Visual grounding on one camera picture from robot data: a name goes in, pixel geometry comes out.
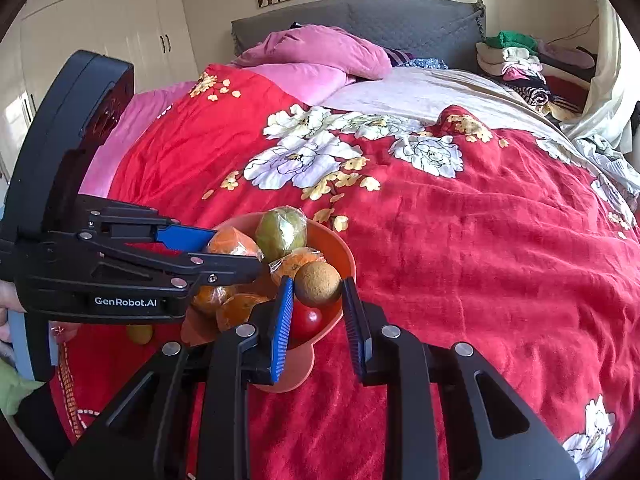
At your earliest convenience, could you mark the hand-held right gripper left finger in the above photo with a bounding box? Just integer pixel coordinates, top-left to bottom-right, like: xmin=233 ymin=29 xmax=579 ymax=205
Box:
xmin=55 ymin=275 xmax=296 ymax=480

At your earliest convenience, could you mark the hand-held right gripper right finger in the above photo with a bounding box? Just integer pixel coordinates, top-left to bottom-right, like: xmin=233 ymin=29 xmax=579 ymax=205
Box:
xmin=341 ymin=277 xmax=581 ymax=480

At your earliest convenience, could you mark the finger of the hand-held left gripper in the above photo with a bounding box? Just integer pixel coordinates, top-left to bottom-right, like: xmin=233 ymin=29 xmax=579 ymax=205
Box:
xmin=75 ymin=195 xmax=218 ymax=256
xmin=45 ymin=232 xmax=268 ymax=292

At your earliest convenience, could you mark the orange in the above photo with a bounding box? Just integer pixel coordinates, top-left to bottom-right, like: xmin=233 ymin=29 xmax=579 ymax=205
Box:
xmin=191 ymin=285 xmax=241 ymax=315
xmin=269 ymin=249 xmax=327 ymax=286
xmin=216 ymin=294 xmax=273 ymax=332
xmin=206 ymin=226 xmax=264 ymax=261

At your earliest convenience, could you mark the red tomato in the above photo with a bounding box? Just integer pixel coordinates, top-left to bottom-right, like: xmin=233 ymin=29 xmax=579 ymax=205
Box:
xmin=289 ymin=302 xmax=323 ymax=341

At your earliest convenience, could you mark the small brown round fruit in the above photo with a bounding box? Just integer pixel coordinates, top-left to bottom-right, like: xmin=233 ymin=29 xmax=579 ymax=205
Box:
xmin=294 ymin=261 xmax=342 ymax=308
xmin=125 ymin=324 xmax=154 ymax=346

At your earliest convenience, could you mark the pink plastic bowl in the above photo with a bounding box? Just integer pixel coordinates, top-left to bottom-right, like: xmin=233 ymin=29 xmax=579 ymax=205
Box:
xmin=180 ymin=211 xmax=357 ymax=393

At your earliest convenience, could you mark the person's left hand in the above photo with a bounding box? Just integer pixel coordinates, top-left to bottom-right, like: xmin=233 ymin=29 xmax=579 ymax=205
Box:
xmin=0 ymin=280 xmax=23 ymax=346

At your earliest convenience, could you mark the wrapped green fruit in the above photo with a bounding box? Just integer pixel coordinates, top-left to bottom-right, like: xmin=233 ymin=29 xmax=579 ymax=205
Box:
xmin=255 ymin=207 xmax=307 ymax=262

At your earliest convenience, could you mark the red floral blanket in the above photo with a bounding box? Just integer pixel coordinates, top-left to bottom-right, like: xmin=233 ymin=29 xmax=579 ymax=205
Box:
xmin=50 ymin=63 xmax=640 ymax=480

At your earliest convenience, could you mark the white wardrobe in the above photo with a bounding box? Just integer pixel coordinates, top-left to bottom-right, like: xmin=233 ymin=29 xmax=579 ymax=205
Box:
xmin=0 ymin=0 xmax=201 ymax=181

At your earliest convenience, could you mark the pink pillow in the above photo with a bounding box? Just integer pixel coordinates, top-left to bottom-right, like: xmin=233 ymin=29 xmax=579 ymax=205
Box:
xmin=232 ymin=27 xmax=393 ymax=81

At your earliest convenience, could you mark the beige bedsheet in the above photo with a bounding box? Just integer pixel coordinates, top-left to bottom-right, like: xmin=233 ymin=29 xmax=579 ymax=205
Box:
xmin=320 ymin=67 xmax=596 ymax=161

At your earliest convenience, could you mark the blue patterned cloth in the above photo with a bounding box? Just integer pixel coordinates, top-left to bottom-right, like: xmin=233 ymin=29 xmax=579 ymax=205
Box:
xmin=385 ymin=49 xmax=449 ymax=72

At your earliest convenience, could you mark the grey padded headboard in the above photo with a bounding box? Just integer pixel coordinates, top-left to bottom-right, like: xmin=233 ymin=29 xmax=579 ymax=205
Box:
xmin=231 ymin=0 xmax=487 ymax=68

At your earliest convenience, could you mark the white crumpled cloth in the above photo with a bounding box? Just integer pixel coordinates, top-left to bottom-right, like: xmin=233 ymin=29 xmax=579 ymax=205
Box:
xmin=572 ymin=132 xmax=640 ymax=196

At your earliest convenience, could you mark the pile of folded clothes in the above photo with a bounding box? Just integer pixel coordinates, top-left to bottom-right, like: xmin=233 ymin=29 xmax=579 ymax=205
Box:
xmin=475 ymin=31 xmax=598 ymax=111

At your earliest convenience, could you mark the cream curtain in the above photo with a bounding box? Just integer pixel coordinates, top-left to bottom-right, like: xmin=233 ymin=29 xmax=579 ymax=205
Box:
xmin=560 ymin=0 xmax=640 ymax=156

